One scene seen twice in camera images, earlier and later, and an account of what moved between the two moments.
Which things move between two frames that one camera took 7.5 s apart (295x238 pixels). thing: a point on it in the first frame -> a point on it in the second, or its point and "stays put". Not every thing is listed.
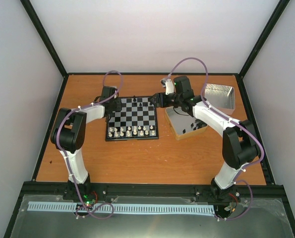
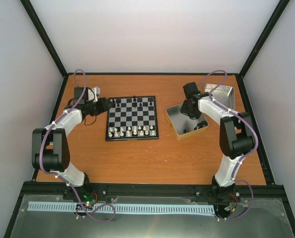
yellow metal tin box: x=183 y=125 stays put
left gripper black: x=118 y=106 -> x=103 y=106
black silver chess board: x=137 y=120 stays put
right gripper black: x=164 y=104 -> x=183 y=110
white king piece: x=135 y=132 stays put
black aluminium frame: x=269 y=190 stays put
